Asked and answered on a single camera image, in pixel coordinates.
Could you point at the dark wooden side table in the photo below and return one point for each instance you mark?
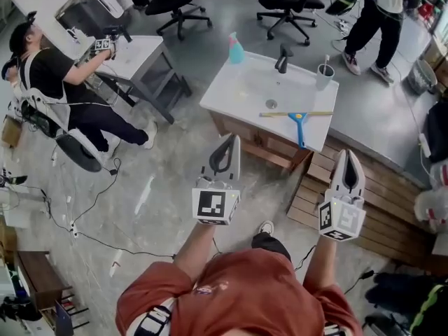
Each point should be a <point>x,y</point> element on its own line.
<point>42,278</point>

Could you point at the black green helmet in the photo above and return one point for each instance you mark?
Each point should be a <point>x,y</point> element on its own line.
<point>341,2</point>

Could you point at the black green backpack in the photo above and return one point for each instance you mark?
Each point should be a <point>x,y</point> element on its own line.
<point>413,303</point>

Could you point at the grey cup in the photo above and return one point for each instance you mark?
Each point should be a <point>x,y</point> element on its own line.
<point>325,79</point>

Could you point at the white plastic bags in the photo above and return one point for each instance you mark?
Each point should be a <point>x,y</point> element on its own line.
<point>434,194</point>

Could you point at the metal sink drain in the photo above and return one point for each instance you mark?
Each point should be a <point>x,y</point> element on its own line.
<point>271,103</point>

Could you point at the white chair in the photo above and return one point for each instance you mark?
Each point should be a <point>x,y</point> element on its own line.
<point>77,149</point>

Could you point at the blue squeegee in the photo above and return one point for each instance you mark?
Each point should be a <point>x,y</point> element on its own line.
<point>300,128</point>

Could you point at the wooden slat platform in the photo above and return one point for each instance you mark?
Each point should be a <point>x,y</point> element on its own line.
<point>381,194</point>

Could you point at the black faucet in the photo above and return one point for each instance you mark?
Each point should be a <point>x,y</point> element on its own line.
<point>283,59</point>

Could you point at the teal spray bottle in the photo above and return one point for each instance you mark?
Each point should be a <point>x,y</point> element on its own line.
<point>236,51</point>

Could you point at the white side table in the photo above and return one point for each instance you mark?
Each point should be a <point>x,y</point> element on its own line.
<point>140,61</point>

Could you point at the red plastic stool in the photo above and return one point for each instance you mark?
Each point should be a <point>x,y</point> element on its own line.
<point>426,12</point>

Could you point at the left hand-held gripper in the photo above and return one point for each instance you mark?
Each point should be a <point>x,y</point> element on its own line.
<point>211,203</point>

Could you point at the person's left forearm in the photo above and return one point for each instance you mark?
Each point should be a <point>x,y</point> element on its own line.
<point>197,247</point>

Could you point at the person's right leg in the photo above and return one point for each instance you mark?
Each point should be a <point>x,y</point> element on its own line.
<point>271,245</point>

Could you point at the white ceramic sink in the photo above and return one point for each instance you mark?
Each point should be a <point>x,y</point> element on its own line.
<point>245,86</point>

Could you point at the person's right white shoe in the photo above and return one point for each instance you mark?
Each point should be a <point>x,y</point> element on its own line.
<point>266,227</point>

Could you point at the cardboard box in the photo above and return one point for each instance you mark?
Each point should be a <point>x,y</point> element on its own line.
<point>10,131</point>

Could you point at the white mesh waste basket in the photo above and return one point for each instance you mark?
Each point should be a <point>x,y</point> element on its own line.
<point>421,77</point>

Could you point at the pink toothbrush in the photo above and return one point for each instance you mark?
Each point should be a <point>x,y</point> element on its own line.
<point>327,61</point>

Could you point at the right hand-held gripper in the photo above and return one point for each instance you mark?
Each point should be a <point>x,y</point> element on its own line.
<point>341,217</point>

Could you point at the white power strip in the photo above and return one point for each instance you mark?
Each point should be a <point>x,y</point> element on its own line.
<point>73,229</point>
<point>425,145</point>

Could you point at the wooden sink cabinet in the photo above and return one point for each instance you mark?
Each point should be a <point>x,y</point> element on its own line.
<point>259,142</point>

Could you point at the person's orange shirt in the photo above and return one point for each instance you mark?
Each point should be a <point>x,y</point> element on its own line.
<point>245,292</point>

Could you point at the person's right forearm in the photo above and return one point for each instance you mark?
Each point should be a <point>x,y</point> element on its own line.
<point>320,261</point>

